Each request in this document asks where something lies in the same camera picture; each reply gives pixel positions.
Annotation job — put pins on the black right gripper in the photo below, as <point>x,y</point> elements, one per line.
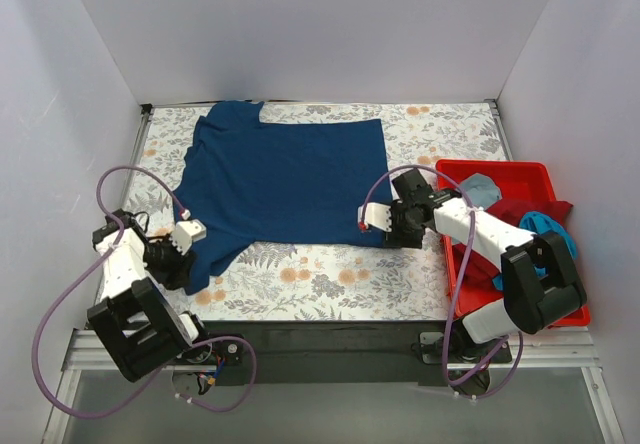
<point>397,227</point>

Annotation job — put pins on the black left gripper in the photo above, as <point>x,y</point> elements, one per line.
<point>176,268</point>

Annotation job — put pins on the navy blue t shirt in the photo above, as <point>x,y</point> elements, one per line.
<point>248,181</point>

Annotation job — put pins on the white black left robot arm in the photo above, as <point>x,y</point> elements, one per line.
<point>139,329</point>

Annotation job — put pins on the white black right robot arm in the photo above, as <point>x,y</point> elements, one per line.
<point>540,282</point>

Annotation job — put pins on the grey t shirt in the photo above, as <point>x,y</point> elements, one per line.
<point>482,190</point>

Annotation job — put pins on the red t shirt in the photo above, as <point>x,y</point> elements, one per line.
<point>480,273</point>

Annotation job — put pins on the red plastic bin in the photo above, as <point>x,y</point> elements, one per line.
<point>518,180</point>

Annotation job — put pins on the floral patterned table mat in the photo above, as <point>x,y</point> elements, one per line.
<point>287,282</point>

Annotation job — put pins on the teal blue t shirt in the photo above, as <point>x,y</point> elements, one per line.
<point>541,223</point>

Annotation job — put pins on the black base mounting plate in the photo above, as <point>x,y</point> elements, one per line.
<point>303,352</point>

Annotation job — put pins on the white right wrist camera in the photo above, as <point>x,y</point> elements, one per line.
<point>375,215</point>

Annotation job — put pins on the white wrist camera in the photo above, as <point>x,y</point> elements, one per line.
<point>375,215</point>
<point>186,232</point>

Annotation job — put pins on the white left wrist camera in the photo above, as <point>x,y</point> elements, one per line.
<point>186,232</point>

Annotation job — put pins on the aluminium frame rail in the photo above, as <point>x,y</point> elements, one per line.
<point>91,383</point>

